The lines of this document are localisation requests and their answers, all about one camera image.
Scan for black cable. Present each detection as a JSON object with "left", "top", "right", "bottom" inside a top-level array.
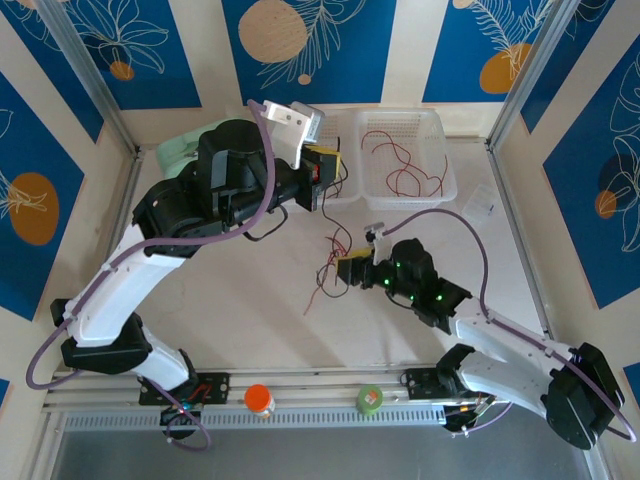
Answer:
[
  {"left": 315, "top": 266, "right": 354, "bottom": 299},
  {"left": 319, "top": 135, "right": 354, "bottom": 251}
]

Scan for red cable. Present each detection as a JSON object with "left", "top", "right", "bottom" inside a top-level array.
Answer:
[
  {"left": 359, "top": 129, "right": 404, "bottom": 151},
  {"left": 435, "top": 154, "right": 450, "bottom": 196},
  {"left": 387, "top": 167, "right": 436, "bottom": 198},
  {"left": 375, "top": 141, "right": 444, "bottom": 197}
]

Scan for white plastic mesh basket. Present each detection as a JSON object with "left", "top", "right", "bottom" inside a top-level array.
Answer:
[
  {"left": 249, "top": 105, "right": 363, "bottom": 214},
  {"left": 351, "top": 106, "right": 460, "bottom": 212}
]

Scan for light green tray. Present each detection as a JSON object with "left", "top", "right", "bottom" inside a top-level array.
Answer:
[{"left": 153, "top": 126, "right": 204, "bottom": 180}]

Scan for small clear plastic bag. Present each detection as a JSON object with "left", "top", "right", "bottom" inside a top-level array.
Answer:
[{"left": 459, "top": 183, "right": 498, "bottom": 228}]

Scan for green tape roll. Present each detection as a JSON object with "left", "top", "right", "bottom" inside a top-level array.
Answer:
[{"left": 355, "top": 383, "right": 386, "bottom": 417}]

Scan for orange lid bottle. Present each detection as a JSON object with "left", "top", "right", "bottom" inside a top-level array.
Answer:
[{"left": 243, "top": 383, "right": 277, "bottom": 421}]

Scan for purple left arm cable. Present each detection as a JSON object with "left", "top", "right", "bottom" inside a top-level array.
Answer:
[{"left": 25, "top": 99, "right": 277, "bottom": 454}]

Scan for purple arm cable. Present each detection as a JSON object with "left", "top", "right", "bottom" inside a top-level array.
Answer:
[
  {"left": 382, "top": 208, "right": 639, "bottom": 444},
  {"left": 25, "top": 99, "right": 277, "bottom": 454}
]

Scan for tangle of red and black wires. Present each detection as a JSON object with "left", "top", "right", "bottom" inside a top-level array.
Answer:
[{"left": 302, "top": 227, "right": 354, "bottom": 317}]

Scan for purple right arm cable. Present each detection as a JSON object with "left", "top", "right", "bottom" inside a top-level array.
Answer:
[{"left": 382, "top": 208, "right": 639, "bottom": 444}]

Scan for aluminium side rail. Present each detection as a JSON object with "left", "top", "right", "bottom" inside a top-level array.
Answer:
[
  {"left": 112, "top": 147, "right": 147, "bottom": 236},
  {"left": 486, "top": 142, "right": 557, "bottom": 342}
]

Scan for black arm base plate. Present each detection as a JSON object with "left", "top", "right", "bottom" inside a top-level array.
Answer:
[
  {"left": 403, "top": 368, "right": 497, "bottom": 402},
  {"left": 138, "top": 371, "right": 232, "bottom": 408}
]

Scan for aluminium front rail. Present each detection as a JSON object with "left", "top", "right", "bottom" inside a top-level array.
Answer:
[{"left": 42, "top": 368, "right": 502, "bottom": 408}]

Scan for grey slotted cable duct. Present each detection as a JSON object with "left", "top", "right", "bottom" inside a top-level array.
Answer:
[{"left": 61, "top": 406, "right": 447, "bottom": 434}]

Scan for aluminium frame post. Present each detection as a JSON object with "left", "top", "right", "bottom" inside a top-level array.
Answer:
[
  {"left": 36, "top": 0, "right": 140, "bottom": 154},
  {"left": 486, "top": 0, "right": 589, "bottom": 152}
]

